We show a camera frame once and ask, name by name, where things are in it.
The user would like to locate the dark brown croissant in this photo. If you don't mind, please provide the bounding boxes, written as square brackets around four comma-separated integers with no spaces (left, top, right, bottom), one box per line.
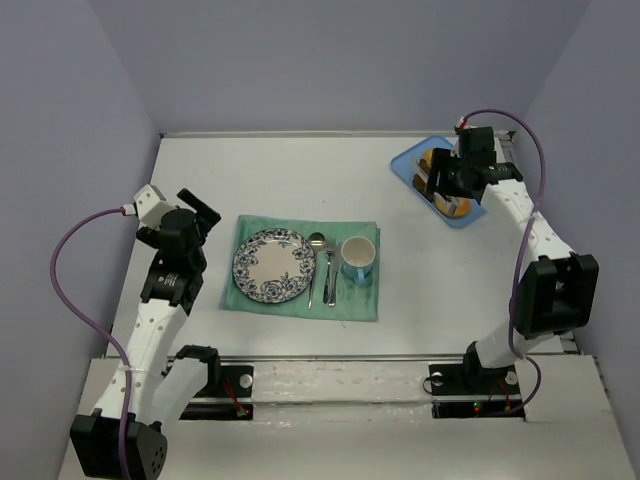
[412,173,437,202]

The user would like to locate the silver metal tongs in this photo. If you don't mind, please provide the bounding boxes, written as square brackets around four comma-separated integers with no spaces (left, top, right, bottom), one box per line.
[412,158,472,219]

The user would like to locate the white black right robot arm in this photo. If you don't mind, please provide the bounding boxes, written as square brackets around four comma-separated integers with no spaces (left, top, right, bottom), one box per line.
[413,127,599,391]

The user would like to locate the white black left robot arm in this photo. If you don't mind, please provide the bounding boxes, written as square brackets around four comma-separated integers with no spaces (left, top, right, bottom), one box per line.
[70,185,221,479]

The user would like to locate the round yellow bun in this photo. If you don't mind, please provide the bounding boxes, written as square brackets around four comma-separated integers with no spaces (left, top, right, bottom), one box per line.
[419,148,434,172]

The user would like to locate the light blue plastic tray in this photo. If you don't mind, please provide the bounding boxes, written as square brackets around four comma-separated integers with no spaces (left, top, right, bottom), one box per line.
[390,135,486,229]

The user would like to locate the blue floral ceramic plate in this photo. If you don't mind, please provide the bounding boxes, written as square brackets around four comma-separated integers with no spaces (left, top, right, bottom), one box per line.
[232,227,314,304]

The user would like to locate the silver spoon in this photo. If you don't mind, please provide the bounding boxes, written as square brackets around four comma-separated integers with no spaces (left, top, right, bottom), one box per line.
[308,232,326,309]

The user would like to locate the silver fork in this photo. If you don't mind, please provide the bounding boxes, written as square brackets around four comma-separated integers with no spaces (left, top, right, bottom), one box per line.
[323,237,336,305]

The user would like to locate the light blue mug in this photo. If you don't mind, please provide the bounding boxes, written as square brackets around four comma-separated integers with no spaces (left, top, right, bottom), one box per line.
[340,236,377,286]

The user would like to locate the green cloth placemat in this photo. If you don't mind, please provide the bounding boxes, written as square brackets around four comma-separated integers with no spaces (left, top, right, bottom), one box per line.
[220,215,380,322]

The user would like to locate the silver knife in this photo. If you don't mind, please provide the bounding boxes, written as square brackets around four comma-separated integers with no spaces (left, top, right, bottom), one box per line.
[327,242,341,307]

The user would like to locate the glazed ring doughnut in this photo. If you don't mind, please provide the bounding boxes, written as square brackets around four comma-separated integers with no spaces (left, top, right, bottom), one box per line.
[434,193,472,219]

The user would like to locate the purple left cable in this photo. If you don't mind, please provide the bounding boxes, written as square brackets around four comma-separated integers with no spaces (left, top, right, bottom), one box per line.
[48,207,137,480]

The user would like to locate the aluminium table rail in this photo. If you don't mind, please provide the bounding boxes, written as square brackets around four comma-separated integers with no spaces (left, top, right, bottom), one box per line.
[164,352,586,364]

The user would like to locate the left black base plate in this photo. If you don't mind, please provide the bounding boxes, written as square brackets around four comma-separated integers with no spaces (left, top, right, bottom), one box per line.
[180,364,254,421]

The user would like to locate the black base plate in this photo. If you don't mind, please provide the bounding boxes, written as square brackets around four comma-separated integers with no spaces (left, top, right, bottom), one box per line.
[422,363,525,419]
[180,364,254,421]

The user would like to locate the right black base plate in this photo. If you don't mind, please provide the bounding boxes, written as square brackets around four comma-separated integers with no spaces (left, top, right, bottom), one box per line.
[422,363,525,419]

